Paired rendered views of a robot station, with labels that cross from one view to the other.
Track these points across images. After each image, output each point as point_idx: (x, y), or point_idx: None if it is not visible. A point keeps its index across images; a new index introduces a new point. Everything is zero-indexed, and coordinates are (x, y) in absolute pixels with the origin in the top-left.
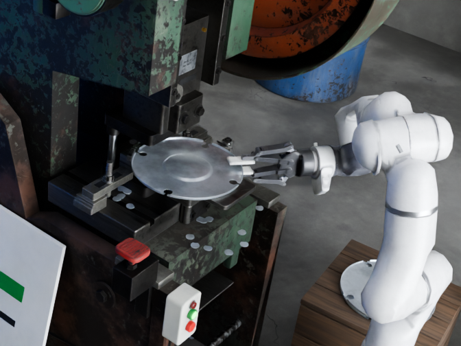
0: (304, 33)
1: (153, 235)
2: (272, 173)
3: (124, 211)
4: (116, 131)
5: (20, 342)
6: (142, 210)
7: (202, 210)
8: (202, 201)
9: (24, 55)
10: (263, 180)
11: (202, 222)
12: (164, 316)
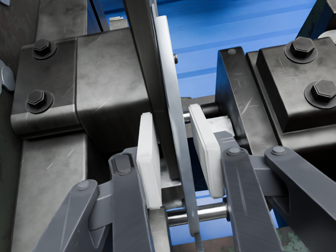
0: None
1: (45, 1)
2: (125, 251)
3: (102, 24)
4: (209, 105)
5: None
6: (98, 27)
7: (32, 87)
8: (68, 76)
9: None
10: (69, 219)
11: (0, 60)
12: None
